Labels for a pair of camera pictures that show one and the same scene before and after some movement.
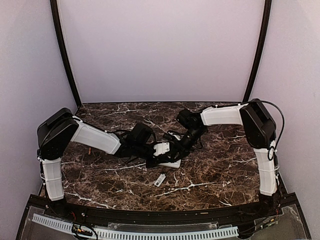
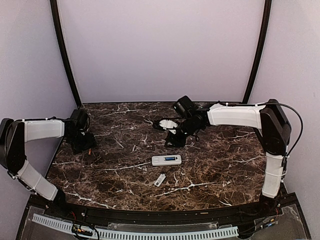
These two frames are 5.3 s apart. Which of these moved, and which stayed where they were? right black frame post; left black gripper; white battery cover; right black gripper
Moved: left black gripper; right black gripper
Stayed: right black frame post; white battery cover
